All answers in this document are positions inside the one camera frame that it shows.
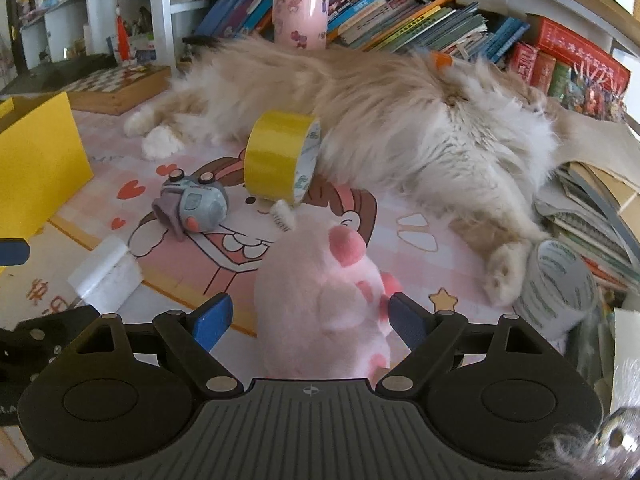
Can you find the stack of papers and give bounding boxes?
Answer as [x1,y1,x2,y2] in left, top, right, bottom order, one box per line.
[536,107,639,295]

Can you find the pink cartoon cup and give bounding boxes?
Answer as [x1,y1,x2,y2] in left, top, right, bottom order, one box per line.
[272,0,330,50]

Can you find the pink checkered tablecloth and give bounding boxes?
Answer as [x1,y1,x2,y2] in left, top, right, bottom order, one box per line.
[0,109,551,461]

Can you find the small toy truck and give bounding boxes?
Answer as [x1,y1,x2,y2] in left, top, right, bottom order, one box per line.
[152,168,229,240]

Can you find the pink plush pig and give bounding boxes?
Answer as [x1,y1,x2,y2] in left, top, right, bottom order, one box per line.
[254,200,401,382]

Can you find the red tassel ornament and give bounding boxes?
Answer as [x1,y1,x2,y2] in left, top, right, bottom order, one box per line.
[116,6,130,66]

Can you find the white tall charger plug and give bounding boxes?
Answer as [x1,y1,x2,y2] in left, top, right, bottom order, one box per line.
[67,236,143,314]

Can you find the fluffy orange white cat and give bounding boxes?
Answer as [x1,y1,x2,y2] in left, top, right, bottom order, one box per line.
[124,38,560,307]

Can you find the yellow tape roll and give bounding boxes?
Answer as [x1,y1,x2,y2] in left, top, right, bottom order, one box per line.
[244,110,321,205]

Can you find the white bookshelf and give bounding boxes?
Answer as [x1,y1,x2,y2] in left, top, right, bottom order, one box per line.
[3,0,634,114]

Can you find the clear tape roll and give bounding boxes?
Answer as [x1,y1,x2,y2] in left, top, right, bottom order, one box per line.
[513,240,599,340]

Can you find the yellow cardboard box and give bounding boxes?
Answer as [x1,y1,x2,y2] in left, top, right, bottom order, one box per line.
[1,92,93,240]

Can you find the wooden chessboard box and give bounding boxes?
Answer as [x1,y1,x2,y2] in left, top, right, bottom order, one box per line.
[63,65,171,116]

